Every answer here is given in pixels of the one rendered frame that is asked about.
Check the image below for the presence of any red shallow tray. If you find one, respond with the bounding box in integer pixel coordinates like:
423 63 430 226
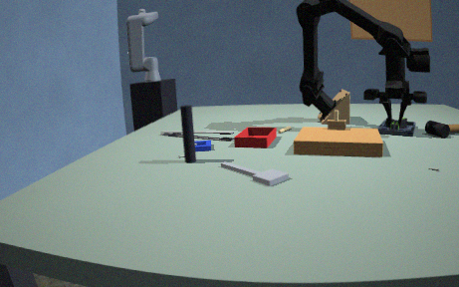
234 128 277 148

